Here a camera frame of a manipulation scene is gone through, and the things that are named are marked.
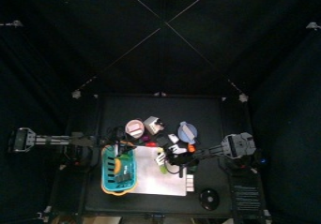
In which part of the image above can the green starfruit toy piece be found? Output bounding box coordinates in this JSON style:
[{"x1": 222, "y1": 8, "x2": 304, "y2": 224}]
[{"x1": 155, "y1": 152, "x2": 170, "y2": 174}]

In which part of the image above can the black square toy block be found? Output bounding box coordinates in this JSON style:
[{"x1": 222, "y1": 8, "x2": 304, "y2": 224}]
[{"x1": 154, "y1": 133, "x2": 171, "y2": 147}]

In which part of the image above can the pink bowl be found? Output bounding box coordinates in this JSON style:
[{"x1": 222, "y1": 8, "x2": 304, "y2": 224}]
[{"x1": 124, "y1": 118, "x2": 146, "y2": 140}]

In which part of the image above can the orange toy in basket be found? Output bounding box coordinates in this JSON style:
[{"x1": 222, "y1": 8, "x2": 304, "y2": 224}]
[{"x1": 112, "y1": 157, "x2": 123, "y2": 174}]

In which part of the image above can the white cutting board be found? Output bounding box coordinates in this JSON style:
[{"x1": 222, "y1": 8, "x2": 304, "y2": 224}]
[{"x1": 131, "y1": 145, "x2": 189, "y2": 198}]

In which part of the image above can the white block strip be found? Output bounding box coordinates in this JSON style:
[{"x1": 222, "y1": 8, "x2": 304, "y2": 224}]
[{"x1": 185, "y1": 173, "x2": 195, "y2": 193}]

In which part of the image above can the white toy box appliance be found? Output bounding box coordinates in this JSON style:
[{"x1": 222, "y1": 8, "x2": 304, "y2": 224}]
[{"x1": 143, "y1": 115, "x2": 166, "y2": 136}]

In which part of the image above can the black toy in basket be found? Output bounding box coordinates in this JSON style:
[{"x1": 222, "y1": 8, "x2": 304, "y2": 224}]
[{"x1": 115, "y1": 172, "x2": 131, "y2": 185}]

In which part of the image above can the teal basket with yellow rim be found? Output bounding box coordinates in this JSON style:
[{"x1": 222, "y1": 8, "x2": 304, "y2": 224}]
[{"x1": 100, "y1": 144, "x2": 139, "y2": 197}]

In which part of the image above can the black round disc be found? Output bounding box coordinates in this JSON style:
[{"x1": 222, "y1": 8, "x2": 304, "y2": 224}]
[{"x1": 198, "y1": 187, "x2": 221, "y2": 212}]

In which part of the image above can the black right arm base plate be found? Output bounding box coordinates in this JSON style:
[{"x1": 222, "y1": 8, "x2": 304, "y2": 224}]
[{"x1": 230, "y1": 171, "x2": 265, "y2": 217}]

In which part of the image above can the thin diagonal frame cord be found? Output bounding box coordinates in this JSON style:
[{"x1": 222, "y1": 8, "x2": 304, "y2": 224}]
[
  {"x1": 76, "y1": 0, "x2": 223, "y2": 91},
  {"x1": 115, "y1": 0, "x2": 245, "y2": 95}
]

